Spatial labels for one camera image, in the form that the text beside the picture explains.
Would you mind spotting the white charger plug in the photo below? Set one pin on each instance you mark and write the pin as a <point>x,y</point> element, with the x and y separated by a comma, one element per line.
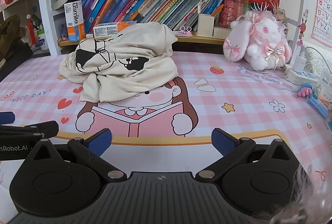
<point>299,63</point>

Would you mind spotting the red bottle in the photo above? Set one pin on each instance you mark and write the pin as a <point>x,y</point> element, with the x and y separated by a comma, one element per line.
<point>30,29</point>

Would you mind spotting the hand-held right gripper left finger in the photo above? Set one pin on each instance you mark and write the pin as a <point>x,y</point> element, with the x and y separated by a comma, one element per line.
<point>99,139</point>

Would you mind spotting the olive green cloth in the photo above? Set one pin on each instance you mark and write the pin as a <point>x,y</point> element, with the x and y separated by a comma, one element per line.
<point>10,28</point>

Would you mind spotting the white container green lid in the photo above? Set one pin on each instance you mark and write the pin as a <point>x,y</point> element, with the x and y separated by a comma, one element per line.
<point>42,40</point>

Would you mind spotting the pink white bunny plush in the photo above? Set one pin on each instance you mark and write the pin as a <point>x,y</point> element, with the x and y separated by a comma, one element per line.
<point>262,40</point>

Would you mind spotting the cartoon wall sticker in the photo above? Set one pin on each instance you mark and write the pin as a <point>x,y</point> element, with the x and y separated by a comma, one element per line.
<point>302,28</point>

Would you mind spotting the row of colourful books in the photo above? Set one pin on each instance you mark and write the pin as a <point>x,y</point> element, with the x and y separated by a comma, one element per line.
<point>155,3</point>

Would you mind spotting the tall orange white box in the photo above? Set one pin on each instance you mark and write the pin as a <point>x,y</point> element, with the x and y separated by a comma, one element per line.
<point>75,22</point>

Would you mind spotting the alphabet wall poster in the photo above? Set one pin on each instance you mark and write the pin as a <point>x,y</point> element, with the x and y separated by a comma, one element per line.
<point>323,6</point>

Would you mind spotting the pink toy figure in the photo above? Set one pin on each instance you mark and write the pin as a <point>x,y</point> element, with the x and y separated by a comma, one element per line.
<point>304,91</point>

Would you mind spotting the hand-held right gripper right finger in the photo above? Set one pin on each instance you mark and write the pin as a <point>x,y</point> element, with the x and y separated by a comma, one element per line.
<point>223,141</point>

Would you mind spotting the white pen holder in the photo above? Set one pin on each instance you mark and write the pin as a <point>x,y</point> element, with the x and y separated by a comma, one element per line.
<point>205,24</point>

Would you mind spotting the white power strip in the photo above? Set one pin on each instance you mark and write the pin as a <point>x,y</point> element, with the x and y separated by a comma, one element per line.
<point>300,76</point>

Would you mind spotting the blue pens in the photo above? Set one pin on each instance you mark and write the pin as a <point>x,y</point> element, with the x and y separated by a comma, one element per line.
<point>317,107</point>

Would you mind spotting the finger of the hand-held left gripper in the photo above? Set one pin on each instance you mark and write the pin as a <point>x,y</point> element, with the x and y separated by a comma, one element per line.
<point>39,128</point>
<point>6,118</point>

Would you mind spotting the clear plastic bag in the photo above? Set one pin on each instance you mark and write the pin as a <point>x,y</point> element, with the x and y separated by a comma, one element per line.
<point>325,84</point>

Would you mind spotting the grey patterned cloth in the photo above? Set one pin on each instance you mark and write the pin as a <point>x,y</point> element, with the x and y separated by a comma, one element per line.
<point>319,60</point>

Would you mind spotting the pink checked desk mat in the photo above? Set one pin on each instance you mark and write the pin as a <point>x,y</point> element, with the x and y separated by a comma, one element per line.
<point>233,89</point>

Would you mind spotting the cream printed t-shirt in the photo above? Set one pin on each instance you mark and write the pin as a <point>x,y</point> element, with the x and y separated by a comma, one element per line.
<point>129,76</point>

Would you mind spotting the flat orange white box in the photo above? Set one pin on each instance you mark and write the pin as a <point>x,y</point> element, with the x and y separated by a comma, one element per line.
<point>109,29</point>

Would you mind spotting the small pink trinket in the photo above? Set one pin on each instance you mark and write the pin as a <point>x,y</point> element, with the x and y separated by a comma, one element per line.
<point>63,37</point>

